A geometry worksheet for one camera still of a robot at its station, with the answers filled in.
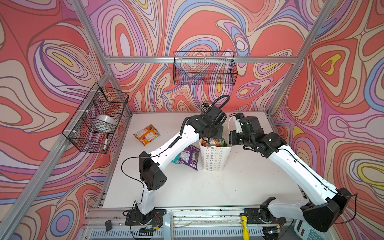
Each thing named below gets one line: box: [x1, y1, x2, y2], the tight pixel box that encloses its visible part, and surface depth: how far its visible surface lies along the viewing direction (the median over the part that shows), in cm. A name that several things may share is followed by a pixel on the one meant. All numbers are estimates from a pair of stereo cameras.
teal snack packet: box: [171, 152, 181, 165], surface depth 92 cm
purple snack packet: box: [179, 144, 200, 171], surface depth 92 cm
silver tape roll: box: [92, 114, 116, 134], surface depth 73 cm
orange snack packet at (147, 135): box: [133, 124, 161, 146], surface depth 106 cm
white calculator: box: [293, 219, 334, 240], surface depth 69 cm
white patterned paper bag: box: [199, 121, 232, 172], surface depth 77 cm
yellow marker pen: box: [241, 216, 250, 240], surface depth 71 cm
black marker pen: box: [103, 134, 109, 151], surface depth 75 cm
